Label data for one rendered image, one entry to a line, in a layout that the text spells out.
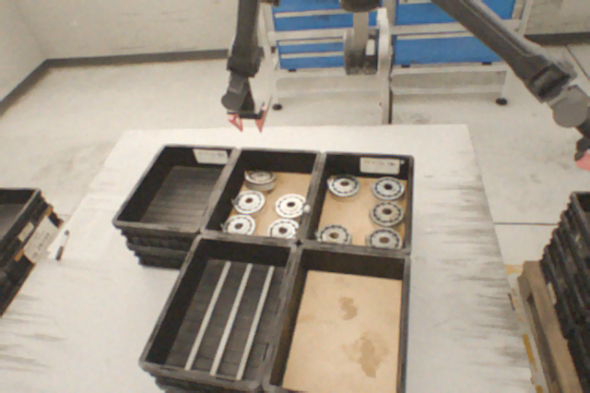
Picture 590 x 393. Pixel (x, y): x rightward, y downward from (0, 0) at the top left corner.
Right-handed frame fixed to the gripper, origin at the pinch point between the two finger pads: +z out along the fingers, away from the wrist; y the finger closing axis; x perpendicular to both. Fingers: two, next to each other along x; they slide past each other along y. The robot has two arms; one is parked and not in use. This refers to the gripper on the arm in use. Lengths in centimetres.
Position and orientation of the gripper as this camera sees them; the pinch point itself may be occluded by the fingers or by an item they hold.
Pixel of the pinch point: (251, 129)
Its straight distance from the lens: 133.9
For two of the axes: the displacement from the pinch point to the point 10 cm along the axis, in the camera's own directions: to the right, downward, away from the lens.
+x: 2.1, -7.4, 6.3
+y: 9.7, 0.8, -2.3
